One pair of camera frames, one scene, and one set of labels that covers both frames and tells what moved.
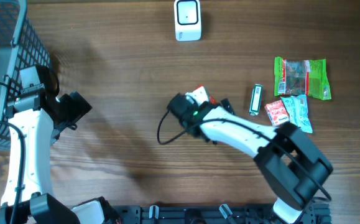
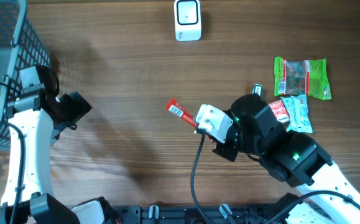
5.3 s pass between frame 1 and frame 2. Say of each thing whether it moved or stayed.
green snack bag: stayed
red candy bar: moved
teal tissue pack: stayed
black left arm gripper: stayed
